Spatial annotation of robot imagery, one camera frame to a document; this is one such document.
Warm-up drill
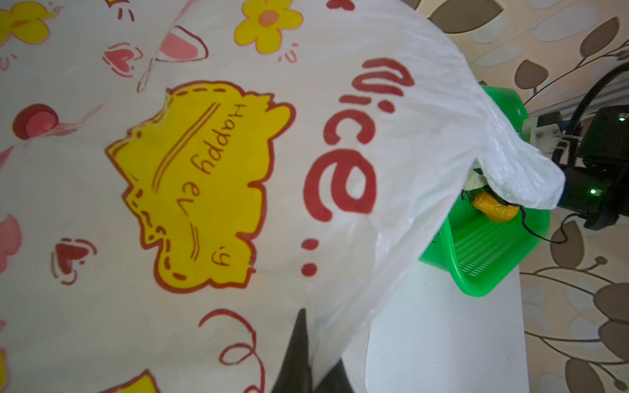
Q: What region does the black corrugated cable conduit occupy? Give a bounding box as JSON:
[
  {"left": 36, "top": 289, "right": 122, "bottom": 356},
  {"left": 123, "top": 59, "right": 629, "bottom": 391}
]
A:
[{"left": 552, "top": 61, "right": 629, "bottom": 165}]

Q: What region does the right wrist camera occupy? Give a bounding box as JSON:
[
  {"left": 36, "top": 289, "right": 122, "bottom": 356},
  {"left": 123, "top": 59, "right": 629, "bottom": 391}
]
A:
[{"left": 521, "top": 111, "right": 563, "bottom": 155}]

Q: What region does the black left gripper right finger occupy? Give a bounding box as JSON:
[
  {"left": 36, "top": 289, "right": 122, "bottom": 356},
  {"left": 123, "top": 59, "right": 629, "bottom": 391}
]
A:
[{"left": 314, "top": 360, "right": 354, "bottom": 393}]

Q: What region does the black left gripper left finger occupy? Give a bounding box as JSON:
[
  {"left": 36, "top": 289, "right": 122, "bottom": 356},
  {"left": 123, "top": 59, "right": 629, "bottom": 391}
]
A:
[{"left": 271, "top": 309, "right": 312, "bottom": 393}]

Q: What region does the white printed plastic bag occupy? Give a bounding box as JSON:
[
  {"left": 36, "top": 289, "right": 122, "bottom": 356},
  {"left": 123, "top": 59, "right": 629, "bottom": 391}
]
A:
[{"left": 1, "top": 1, "right": 564, "bottom": 392}]

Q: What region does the green plastic basket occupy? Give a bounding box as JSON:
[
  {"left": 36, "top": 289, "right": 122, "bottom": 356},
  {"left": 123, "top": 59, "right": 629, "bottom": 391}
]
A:
[{"left": 419, "top": 86, "right": 565, "bottom": 297}]

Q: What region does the yellow-brown pear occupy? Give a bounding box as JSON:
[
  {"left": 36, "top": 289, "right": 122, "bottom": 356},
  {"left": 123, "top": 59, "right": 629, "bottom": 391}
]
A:
[{"left": 473, "top": 192, "right": 519, "bottom": 224}]

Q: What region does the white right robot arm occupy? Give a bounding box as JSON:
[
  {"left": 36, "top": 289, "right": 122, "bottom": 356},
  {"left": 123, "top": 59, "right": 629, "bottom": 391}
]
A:
[{"left": 553, "top": 62, "right": 628, "bottom": 230}]

